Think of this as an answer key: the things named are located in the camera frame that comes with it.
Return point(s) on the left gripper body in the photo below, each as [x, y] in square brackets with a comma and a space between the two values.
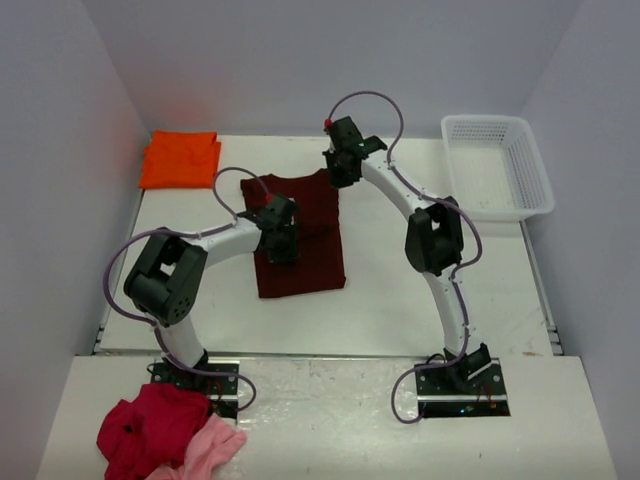
[282, 247]

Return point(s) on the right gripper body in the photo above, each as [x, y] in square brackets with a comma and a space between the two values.
[340, 170]

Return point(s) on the dark red t-shirt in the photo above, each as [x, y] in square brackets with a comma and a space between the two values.
[320, 264]

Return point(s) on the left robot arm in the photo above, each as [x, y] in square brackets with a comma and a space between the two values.
[164, 282]

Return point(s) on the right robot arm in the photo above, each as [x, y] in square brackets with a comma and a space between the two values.
[434, 238]

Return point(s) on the orange folded t-shirt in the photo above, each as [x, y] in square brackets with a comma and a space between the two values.
[180, 160]

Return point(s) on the white plastic basket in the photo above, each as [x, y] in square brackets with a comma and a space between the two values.
[495, 167]

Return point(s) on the pink crumpled t-shirt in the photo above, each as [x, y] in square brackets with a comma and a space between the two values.
[214, 445]

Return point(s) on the crimson crumpled t-shirt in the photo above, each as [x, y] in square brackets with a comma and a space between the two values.
[152, 430]

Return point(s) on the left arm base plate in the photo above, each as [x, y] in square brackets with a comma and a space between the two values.
[220, 386]

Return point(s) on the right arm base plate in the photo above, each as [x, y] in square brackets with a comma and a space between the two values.
[442, 397]

